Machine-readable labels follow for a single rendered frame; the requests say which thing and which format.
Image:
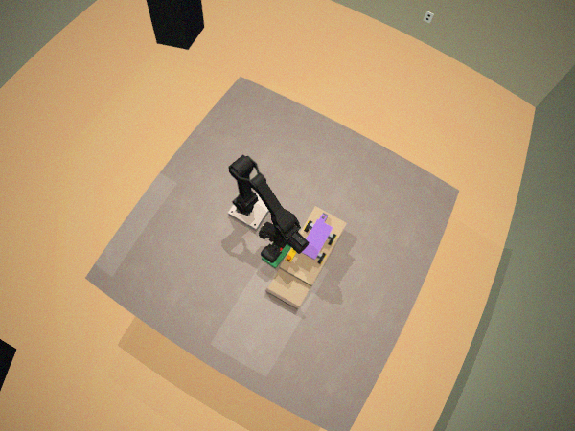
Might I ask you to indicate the yellow wedge chock with orange handle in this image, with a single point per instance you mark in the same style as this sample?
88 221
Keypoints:
291 255

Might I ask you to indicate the tan wooden ramp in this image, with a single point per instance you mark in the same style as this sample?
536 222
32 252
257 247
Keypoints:
294 280

